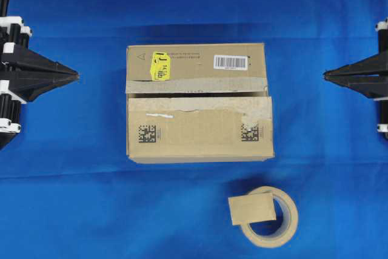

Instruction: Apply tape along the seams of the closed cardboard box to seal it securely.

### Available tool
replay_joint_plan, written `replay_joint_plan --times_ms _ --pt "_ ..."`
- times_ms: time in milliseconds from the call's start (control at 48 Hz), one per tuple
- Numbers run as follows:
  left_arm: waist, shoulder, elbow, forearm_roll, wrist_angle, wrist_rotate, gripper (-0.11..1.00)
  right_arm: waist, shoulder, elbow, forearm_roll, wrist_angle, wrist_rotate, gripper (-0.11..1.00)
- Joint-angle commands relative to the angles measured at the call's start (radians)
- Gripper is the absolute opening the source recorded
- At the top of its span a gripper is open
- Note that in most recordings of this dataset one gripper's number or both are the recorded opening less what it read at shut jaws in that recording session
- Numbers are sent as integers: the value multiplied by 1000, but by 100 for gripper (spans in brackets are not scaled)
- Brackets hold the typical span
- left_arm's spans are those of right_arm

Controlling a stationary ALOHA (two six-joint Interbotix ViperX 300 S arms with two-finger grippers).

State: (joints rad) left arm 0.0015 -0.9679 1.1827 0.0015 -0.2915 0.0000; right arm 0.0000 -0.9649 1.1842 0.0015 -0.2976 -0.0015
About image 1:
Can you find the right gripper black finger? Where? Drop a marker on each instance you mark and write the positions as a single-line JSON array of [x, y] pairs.
[[370, 86], [374, 65]]

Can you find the beige masking tape roll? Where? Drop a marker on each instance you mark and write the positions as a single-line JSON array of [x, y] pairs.
[[287, 228]]

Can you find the blue table cloth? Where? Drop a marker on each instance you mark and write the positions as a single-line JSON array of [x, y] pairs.
[[68, 189]]

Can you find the brown cardboard box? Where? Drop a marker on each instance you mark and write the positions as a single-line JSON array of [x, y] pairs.
[[200, 114]]

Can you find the beige tape strip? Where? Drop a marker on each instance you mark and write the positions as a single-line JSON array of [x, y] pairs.
[[252, 208]]

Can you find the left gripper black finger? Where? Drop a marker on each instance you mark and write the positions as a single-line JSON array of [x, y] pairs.
[[28, 61], [35, 84]]

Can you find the yellow sticker label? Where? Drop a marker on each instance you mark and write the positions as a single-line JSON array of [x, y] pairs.
[[160, 66]]

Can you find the white barcode label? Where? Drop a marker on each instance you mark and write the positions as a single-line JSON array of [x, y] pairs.
[[230, 62]]

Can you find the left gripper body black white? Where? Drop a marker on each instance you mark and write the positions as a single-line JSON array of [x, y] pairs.
[[13, 33]]

